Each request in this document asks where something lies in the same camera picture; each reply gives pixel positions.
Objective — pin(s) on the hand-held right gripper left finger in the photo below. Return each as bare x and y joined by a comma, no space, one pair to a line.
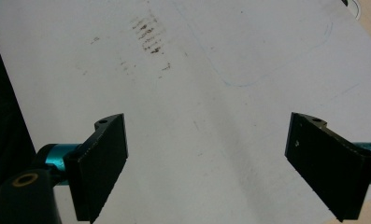
97,168

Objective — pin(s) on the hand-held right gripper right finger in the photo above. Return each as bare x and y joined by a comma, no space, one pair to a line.
326,169

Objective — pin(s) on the white table mat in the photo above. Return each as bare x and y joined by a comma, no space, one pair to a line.
205,109

